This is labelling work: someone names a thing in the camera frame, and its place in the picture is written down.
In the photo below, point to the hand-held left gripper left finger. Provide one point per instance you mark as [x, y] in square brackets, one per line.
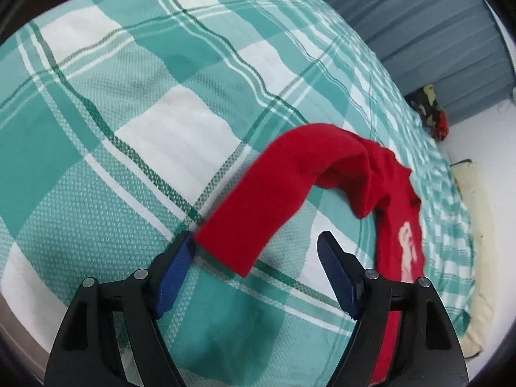
[175, 275]

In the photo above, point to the red knit garment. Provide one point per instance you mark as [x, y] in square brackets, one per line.
[306, 161]

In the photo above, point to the dark patterned cloth bundle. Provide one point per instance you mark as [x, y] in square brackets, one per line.
[433, 113]

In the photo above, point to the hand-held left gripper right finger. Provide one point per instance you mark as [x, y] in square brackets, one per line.
[342, 279]

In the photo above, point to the grey-blue pleated curtain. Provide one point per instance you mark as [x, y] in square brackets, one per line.
[423, 28]

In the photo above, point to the cream pillow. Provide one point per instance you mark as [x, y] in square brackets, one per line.
[481, 310]

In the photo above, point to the green white plaid bed sheet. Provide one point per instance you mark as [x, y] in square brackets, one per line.
[121, 88]

